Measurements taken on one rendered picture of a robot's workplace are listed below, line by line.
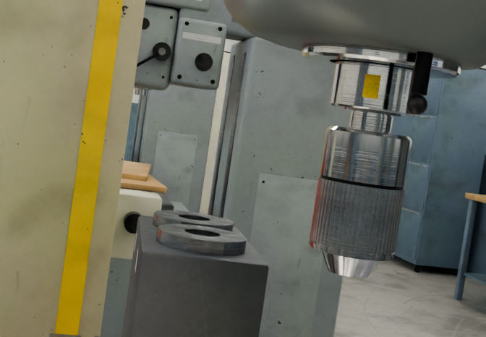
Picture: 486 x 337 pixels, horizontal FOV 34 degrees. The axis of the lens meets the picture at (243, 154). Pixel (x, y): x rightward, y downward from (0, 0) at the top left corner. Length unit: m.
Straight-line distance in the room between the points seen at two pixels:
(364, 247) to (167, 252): 0.34
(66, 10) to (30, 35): 0.11
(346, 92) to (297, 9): 0.07
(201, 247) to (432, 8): 0.43
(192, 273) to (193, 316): 0.04
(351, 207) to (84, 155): 1.74
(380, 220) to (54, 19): 1.76
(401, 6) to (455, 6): 0.03
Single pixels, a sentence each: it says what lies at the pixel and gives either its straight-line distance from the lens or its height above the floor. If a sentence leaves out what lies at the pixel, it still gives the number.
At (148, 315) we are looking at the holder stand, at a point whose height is 1.07.
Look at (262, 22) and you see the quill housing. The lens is 0.40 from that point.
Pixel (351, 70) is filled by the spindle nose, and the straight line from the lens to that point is 0.42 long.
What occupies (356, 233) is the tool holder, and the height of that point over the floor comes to 1.22.
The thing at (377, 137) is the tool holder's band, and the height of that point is 1.27.
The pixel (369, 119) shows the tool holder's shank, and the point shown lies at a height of 1.28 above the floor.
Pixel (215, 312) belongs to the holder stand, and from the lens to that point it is 0.75.
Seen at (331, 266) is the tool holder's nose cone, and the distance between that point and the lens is 0.44.
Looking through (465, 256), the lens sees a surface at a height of 0.37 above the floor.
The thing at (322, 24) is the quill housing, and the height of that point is 1.32.
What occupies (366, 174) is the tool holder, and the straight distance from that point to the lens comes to 0.42.
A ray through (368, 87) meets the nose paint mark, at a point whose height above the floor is 1.29.
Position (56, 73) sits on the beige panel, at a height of 1.30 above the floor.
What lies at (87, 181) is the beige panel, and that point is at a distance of 2.14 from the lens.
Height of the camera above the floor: 1.27
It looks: 3 degrees down
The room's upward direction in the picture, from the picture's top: 8 degrees clockwise
